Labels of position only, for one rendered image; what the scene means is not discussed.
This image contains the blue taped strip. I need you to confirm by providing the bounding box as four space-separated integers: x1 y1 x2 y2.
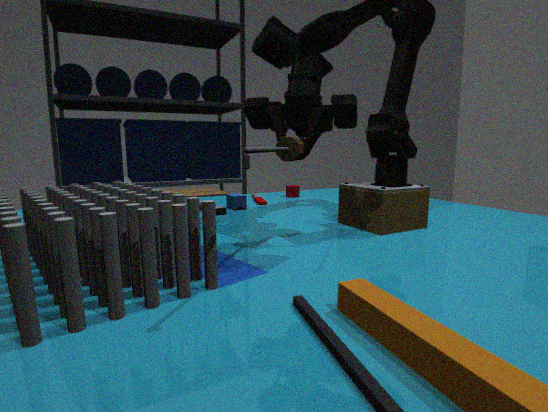
201 245 268 288

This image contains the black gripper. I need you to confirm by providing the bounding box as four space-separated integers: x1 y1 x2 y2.
243 68 357 156

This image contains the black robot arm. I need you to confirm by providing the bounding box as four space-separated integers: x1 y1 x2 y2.
252 0 436 187

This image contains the small red block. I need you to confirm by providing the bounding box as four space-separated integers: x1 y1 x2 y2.
286 185 300 198

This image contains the orange rectangular bar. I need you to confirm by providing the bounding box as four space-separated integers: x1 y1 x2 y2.
338 278 548 412

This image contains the blue cube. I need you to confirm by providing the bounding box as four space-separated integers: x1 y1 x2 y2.
226 193 247 211

